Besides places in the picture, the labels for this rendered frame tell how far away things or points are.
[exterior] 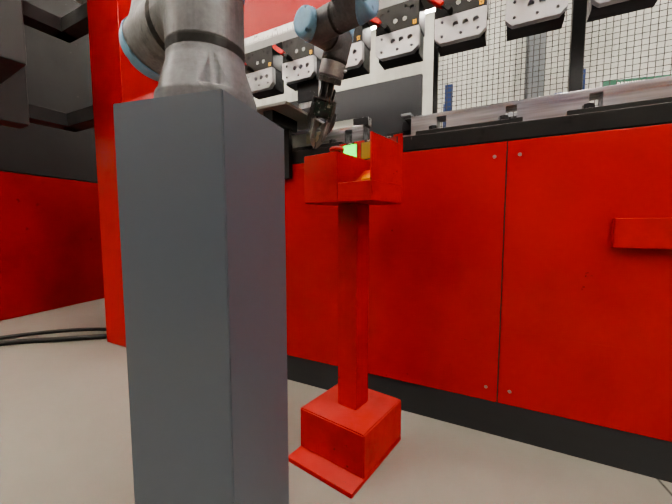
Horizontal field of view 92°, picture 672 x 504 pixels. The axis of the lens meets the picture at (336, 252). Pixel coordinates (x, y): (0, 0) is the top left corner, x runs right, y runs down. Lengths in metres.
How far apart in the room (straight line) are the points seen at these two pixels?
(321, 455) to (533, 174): 0.91
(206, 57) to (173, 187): 0.19
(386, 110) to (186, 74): 1.41
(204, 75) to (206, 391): 0.44
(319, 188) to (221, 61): 0.39
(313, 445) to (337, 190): 0.66
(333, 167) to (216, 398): 0.55
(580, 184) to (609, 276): 0.23
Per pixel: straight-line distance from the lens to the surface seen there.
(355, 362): 0.89
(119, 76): 1.95
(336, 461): 0.96
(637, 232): 1.02
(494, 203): 1.00
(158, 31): 0.67
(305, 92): 1.46
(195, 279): 0.48
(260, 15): 1.70
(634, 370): 1.10
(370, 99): 1.90
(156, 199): 0.52
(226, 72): 0.56
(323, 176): 0.82
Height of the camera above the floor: 0.60
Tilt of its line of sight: 5 degrees down
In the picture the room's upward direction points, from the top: straight up
